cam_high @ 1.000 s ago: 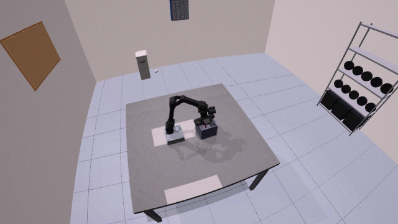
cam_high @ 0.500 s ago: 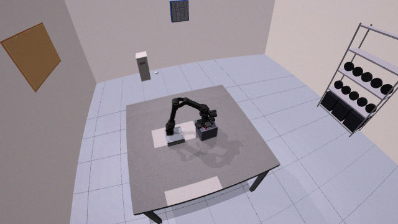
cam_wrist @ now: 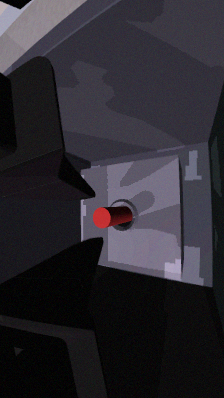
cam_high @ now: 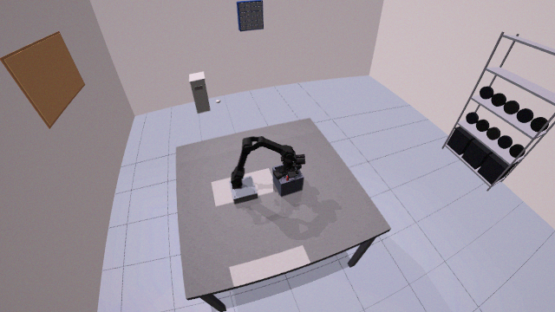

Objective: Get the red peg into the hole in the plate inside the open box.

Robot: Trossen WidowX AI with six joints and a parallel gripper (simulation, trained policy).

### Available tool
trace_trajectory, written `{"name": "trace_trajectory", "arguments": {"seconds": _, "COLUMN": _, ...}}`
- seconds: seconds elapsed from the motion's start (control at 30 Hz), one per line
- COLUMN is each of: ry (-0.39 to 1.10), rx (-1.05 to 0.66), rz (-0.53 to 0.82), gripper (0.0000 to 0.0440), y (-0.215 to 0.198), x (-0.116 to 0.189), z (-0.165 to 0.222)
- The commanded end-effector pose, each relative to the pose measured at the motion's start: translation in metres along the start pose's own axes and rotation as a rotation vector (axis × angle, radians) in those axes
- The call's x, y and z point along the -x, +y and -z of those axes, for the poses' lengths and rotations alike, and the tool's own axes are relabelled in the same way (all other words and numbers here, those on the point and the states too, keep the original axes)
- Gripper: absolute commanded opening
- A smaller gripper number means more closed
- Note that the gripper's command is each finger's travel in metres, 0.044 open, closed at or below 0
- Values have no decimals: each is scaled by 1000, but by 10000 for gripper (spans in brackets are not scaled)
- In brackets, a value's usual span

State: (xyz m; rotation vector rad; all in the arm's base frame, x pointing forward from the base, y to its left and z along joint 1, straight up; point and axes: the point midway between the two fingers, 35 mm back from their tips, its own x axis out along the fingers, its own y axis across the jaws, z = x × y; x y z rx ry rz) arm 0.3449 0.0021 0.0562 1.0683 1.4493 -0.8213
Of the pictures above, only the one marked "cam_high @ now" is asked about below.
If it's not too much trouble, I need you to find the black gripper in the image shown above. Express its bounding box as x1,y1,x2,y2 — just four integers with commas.
273,161,302,179

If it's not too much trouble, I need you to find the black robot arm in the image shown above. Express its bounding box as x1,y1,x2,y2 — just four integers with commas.
231,136,305,189

